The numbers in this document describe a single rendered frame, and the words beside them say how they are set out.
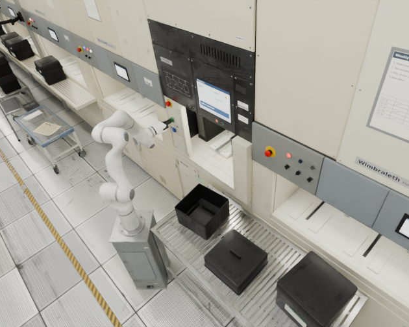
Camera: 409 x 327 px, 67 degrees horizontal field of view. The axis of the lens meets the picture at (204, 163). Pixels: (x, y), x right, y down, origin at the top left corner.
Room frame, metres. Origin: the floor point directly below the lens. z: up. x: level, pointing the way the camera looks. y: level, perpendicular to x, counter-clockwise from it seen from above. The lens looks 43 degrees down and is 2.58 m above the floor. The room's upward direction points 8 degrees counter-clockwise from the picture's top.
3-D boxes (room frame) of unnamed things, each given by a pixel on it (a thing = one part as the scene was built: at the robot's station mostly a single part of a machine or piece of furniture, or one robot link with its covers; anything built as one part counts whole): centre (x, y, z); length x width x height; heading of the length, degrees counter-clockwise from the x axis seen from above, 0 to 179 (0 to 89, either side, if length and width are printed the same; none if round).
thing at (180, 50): (1.98, -0.36, 0.98); 0.95 x 0.88 x 1.95; 128
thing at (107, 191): (1.40, 0.62, 1.07); 0.19 x 0.12 x 0.24; 71
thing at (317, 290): (0.67, -0.48, 0.89); 0.29 x 0.29 x 0.25; 33
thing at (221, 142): (1.99, -0.20, 0.89); 0.22 x 0.21 x 0.04; 128
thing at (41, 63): (3.90, 1.82, 0.93); 0.30 x 0.28 x 0.26; 35
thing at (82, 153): (3.43, 1.98, 0.24); 0.97 x 0.52 x 0.48; 40
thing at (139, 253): (1.39, 0.59, 0.38); 0.28 x 0.28 x 0.76; 83
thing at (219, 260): (0.98, -0.12, 0.83); 0.29 x 0.29 x 0.13; 40
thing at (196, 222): (1.36, 0.06, 0.85); 0.28 x 0.28 x 0.17; 46
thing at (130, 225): (1.39, 0.59, 0.85); 0.19 x 0.19 x 0.18
